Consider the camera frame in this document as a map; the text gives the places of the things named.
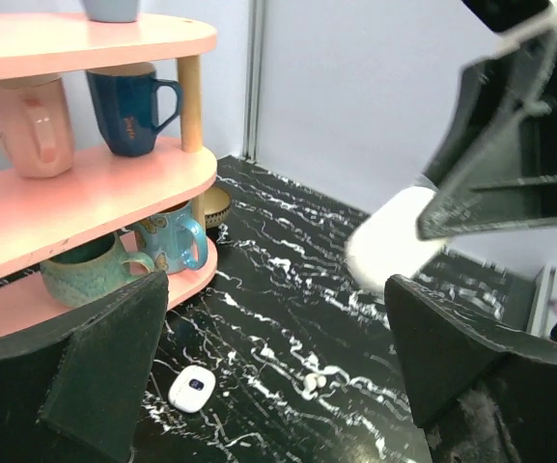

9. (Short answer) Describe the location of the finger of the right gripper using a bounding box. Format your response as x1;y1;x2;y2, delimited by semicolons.
417;26;557;239

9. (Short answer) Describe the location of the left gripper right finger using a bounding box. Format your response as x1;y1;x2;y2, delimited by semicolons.
384;275;557;462

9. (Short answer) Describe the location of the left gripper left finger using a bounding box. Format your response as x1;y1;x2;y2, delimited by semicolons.
0;271;168;462

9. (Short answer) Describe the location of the white earbuds charging case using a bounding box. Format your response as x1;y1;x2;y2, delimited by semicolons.
168;365;216;414

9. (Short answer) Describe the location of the white oval pebble case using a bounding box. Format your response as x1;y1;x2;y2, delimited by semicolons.
345;186;449;295

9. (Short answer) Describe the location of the teal glazed ceramic mug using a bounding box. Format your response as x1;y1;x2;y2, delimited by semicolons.
40;232;155;309

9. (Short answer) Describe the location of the blue butterfly mug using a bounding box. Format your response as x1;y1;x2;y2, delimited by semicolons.
130;201;209;274

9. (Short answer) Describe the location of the pink three-tier wooden shelf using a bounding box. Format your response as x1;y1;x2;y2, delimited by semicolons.
0;12;219;346

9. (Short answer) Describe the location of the white earbud centre right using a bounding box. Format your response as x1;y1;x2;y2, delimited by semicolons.
302;373;327;399

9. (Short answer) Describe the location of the brown ceramic bowl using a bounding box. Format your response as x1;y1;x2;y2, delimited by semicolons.
204;185;232;229

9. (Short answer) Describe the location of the pink mug on shelf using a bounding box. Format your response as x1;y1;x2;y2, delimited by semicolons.
0;73;75;178

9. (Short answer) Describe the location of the dark blue mug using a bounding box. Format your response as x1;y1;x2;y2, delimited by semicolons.
85;62;183;157

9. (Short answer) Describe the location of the right light blue cup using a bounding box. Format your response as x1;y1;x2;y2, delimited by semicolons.
81;0;140;23

